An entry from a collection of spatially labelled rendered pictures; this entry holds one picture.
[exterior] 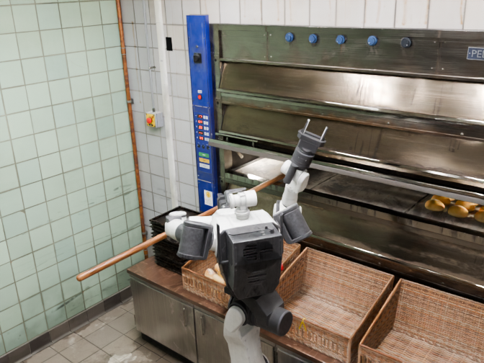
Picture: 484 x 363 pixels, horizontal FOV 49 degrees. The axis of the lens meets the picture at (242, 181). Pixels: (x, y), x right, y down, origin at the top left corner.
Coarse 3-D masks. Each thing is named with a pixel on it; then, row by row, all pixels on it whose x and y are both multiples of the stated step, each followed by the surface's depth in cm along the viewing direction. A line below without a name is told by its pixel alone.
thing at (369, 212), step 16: (240, 176) 332; (256, 176) 330; (304, 192) 303; (320, 192) 301; (352, 208) 285; (368, 208) 278; (384, 208) 278; (416, 224) 263; (432, 224) 258; (448, 224) 257; (464, 240) 250; (480, 240) 244
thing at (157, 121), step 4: (148, 112) 360; (152, 112) 360; (156, 112) 359; (160, 112) 360; (148, 116) 361; (156, 116) 358; (160, 116) 360; (152, 120) 360; (156, 120) 358; (160, 120) 361; (148, 124) 363; (152, 124) 361; (156, 124) 359; (160, 124) 362
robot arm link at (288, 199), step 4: (284, 192) 244; (288, 192) 242; (284, 196) 245; (288, 196) 243; (292, 196) 243; (296, 196) 244; (280, 200) 253; (284, 200) 246; (288, 200) 245; (292, 200) 245; (296, 200) 247; (280, 204) 251; (284, 204) 248; (288, 204) 247; (292, 204) 247; (280, 208) 249
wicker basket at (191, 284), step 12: (288, 252) 318; (192, 264) 323; (204, 264) 331; (288, 264) 307; (192, 276) 312; (204, 276) 306; (192, 288) 320; (204, 288) 309; (216, 288) 301; (288, 288) 312; (216, 300) 304; (228, 300) 298
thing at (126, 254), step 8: (280, 176) 321; (264, 184) 310; (216, 208) 280; (200, 216) 271; (152, 240) 248; (160, 240) 251; (136, 248) 241; (144, 248) 244; (120, 256) 234; (128, 256) 238; (104, 264) 228; (112, 264) 231; (88, 272) 222; (96, 272) 225; (80, 280) 219
